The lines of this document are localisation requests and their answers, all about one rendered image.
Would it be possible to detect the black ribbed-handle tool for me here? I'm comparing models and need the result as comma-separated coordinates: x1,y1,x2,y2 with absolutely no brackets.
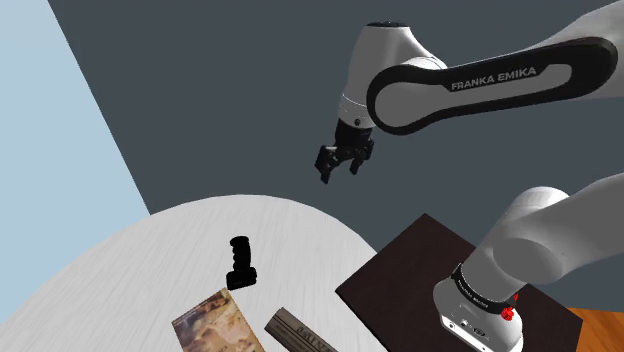
225,235,258,292

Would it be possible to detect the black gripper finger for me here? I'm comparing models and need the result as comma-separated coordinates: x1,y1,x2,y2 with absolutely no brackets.
348,139,376,177
314,144,353,185

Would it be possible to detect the brown picture book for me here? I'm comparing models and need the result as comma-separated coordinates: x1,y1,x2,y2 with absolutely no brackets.
171,287,267,352

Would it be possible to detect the dark brown robot stand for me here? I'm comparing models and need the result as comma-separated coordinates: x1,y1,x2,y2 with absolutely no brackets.
334,212,584,352

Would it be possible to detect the grey book with lettering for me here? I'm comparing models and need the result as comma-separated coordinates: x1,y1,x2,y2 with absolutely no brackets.
264,306,339,352

